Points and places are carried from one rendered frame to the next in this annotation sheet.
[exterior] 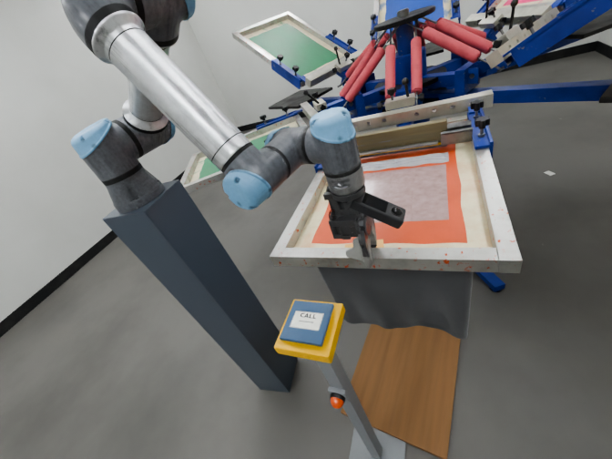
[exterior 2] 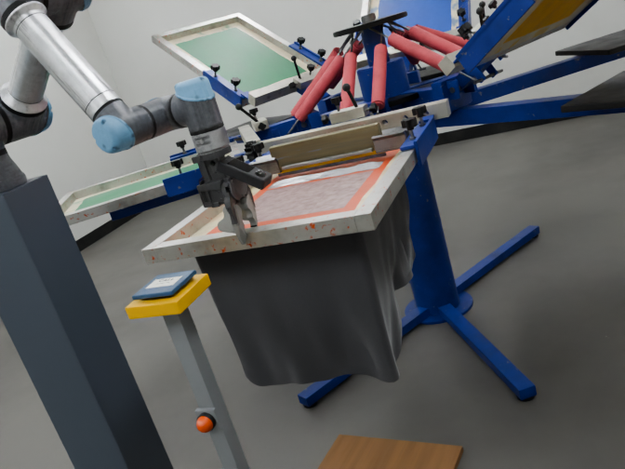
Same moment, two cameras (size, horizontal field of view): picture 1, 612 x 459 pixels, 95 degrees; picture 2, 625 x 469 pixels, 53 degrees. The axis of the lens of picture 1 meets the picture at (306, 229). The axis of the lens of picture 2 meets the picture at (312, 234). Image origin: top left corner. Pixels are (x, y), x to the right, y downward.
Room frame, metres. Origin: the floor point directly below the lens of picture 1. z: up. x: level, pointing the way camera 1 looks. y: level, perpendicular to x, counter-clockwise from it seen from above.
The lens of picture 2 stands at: (-0.85, -0.09, 1.37)
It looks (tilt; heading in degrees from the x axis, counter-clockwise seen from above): 18 degrees down; 352
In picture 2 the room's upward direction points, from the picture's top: 17 degrees counter-clockwise
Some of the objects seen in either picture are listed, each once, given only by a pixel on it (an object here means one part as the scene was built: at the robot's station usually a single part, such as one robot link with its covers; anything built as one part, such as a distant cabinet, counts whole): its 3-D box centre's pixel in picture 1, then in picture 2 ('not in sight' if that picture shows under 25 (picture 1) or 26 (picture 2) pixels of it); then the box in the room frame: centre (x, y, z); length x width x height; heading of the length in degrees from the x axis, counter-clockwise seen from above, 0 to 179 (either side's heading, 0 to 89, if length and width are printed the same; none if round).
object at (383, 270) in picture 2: not in sight; (393, 260); (0.65, -0.48, 0.74); 0.46 x 0.04 x 0.42; 148
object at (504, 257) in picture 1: (390, 178); (307, 184); (0.81, -0.33, 0.97); 0.79 x 0.58 x 0.04; 148
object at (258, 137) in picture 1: (263, 127); (176, 152); (1.74, 0.01, 1.05); 1.08 x 0.61 x 0.23; 88
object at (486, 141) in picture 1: (478, 133); (419, 140); (0.86, -0.69, 0.98); 0.30 x 0.05 x 0.07; 148
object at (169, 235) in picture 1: (229, 311); (86, 383); (0.89, 0.44, 0.60); 0.18 x 0.18 x 1.20; 64
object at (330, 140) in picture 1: (334, 142); (197, 105); (0.51, -0.11, 1.28); 0.09 x 0.08 x 0.11; 44
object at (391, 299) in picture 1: (390, 291); (295, 311); (0.56, -0.17, 0.74); 0.45 x 0.03 x 0.43; 58
